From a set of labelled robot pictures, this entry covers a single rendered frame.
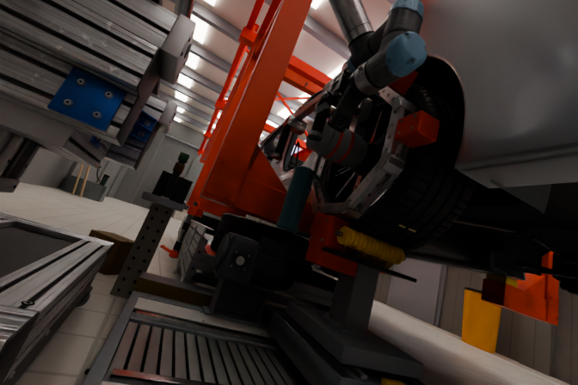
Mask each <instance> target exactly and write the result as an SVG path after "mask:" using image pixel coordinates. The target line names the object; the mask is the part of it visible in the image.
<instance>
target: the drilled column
mask: <svg viewBox="0 0 578 385"><path fill-rule="evenodd" d="M173 211H174V210H173V209H170V208H168V207H165V206H163V205H159V204H156V203H152V206H151V208H150V210H149V212H148V214H147V216H146V218H145V220H144V223H143V225H142V227H141V229H140V231H139V232H138V235H137V238H136V240H135V242H134V243H133V245H132V248H131V250H130V252H129V254H128V256H127V258H126V261H125V263H124V265H123V266H122V268H121V271H120V274H119V276H118V277H117V279H116V281H115V283H114V286H113V289H112V290H111V292H110V294H109V295H114V296H120V297H124V298H128V299H129V297H130V295H131V294H132V292H133V289H134V287H135V285H136V283H137V282H138V278H139V276H140V275H141V273H142V272H147V270H148V267H149V265H150V263H151V260H152V258H153V256H154V254H155V252H156V250H157V247H158V244H159V242H160V241H161V239H162V237H163V233H164V231H165V230H166V227H167V225H168V223H169V220H170V218H171V216H172V214H173ZM116 290H117V291H116Z"/></svg>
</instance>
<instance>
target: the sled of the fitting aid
mask: <svg viewBox="0 0 578 385"><path fill-rule="evenodd" d="M267 330H268V331H269V332H270V333H271V335H272V336H273V337H274V339H275V340H276V341H277V343H278V344H279V345H280V347H281V348H282V349H283V351H284V352H285V353H286V355H287V356H288V357H289V358H290V359H291V360H292V362H293V363H294V364H295V366H296V367H297V368H298V370H299V371H300V372H301V374H302V375H303V376H304V378H305V379H306V381H307V382H308V383H309V384H310V385H426V384H424V383H423V382H421V381H419V380H418V379H415V378H412V377H407V376H400V375H395V374H391V373H386V372H382V371H378V370H370V369H366V368H361V367H357V366H352V365H349V364H341V363H340V362H339V361H338V360H337V359H336V358H334V357H333V356H332V355H331V354H330V353H329V352H328V351H327V350H326V349H324V348H323V347H322V346H321V345H320V344H319V343H318V342H317V341H316V340H315V339H313V338H312V337H311V336H310V335H309V334H308V333H307V332H306V331H305V330H304V329H303V328H302V327H301V326H300V325H299V324H298V323H297V322H296V321H295V320H294V319H292V318H291V317H290V316H289V315H288V314H287V313H283V312H280V311H276V310H273V313H272V316H271V319H270V322H269V325H268V328H267Z"/></svg>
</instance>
